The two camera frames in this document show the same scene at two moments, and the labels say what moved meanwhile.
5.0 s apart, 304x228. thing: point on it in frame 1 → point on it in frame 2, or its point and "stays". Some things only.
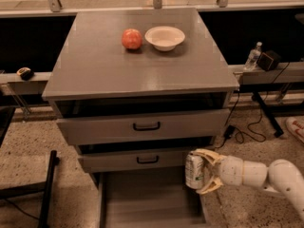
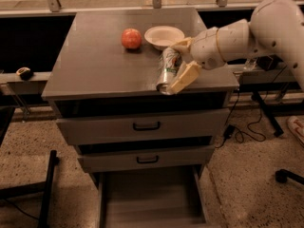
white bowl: [164, 38] stays
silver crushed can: [194, 170] → [171, 60]
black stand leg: [277, 129] stays
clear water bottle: [254, 58] stays
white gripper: [231, 171] → [205, 47]
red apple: [131, 38] stays
